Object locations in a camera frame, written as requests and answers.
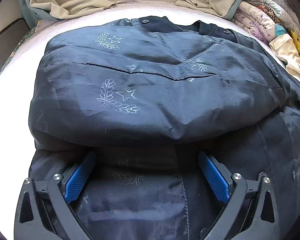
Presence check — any dark bed frame panel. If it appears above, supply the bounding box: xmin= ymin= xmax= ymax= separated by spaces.
xmin=0 ymin=17 xmax=32 ymax=57

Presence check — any dark navy padded jacket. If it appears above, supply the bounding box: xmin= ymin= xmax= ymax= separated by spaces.
xmin=27 ymin=16 xmax=300 ymax=240

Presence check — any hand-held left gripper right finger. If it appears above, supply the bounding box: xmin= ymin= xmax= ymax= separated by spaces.
xmin=198 ymin=150 xmax=287 ymax=240

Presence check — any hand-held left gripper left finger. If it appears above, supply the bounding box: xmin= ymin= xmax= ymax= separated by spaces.
xmin=13 ymin=151 xmax=97 ymax=240

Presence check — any cream satin cloth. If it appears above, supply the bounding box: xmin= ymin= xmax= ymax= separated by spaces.
xmin=269 ymin=33 xmax=300 ymax=88

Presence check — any floral mattress edge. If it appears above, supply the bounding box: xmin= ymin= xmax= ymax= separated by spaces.
xmin=0 ymin=26 xmax=39 ymax=89

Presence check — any pile of floral blankets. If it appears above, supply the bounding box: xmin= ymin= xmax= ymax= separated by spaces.
xmin=234 ymin=0 xmax=300 ymax=46

